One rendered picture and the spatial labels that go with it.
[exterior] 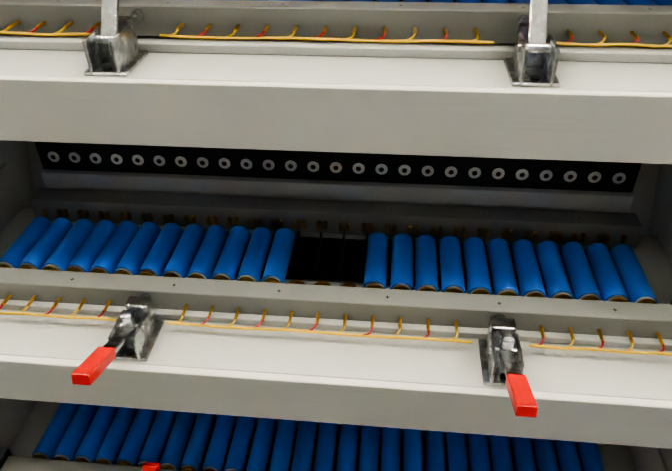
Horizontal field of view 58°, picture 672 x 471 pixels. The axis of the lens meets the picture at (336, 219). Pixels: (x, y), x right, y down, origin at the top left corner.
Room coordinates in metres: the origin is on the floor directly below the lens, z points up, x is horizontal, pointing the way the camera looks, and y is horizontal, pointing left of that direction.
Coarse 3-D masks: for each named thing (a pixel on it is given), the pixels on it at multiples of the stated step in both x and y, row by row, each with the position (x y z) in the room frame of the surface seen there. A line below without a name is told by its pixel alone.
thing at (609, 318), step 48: (0, 288) 0.44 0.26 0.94; (48, 288) 0.44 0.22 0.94; (96, 288) 0.43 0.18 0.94; (144, 288) 0.43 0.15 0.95; (192, 288) 0.43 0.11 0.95; (240, 288) 0.43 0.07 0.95; (288, 288) 0.43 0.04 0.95; (336, 288) 0.43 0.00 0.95; (384, 336) 0.40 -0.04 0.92; (624, 336) 0.40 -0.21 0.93
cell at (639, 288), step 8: (616, 248) 0.48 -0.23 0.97; (624, 248) 0.48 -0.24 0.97; (616, 256) 0.47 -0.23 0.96; (624, 256) 0.47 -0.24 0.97; (632, 256) 0.47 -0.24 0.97; (616, 264) 0.47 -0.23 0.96; (624, 264) 0.46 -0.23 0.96; (632, 264) 0.46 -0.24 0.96; (624, 272) 0.45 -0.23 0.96; (632, 272) 0.45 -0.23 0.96; (640, 272) 0.45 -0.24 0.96; (624, 280) 0.45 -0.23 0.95; (632, 280) 0.44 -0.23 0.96; (640, 280) 0.44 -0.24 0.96; (632, 288) 0.44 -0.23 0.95; (640, 288) 0.43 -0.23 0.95; (648, 288) 0.43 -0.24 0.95; (632, 296) 0.43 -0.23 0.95; (640, 296) 0.42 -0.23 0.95; (648, 296) 0.42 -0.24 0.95
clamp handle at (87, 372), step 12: (132, 324) 0.40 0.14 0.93; (120, 336) 0.38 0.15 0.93; (96, 348) 0.36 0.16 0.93; (108, 348) 0.36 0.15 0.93; (84, 360) 0.34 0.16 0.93; (96, 360) 0.34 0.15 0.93; (108, 360) 0.35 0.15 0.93; (72, 372) 0.33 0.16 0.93; (84, 372) 0.33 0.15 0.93; (96, 372) 0.34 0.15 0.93; (84, 384) 0.33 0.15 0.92
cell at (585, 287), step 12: (564, 252) 0.48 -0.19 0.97; (576, 252) 0.47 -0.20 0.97; (564, 264) 0.47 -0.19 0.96; (576, 264) 0.46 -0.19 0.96; (588, 264) 0.46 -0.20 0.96; (576, 276) 0.45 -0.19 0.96; (588, 276) 0.44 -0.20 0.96; (576, 288) 0.44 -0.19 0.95; (588, 288) 0.43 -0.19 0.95; (600, 300) 0.43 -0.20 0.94
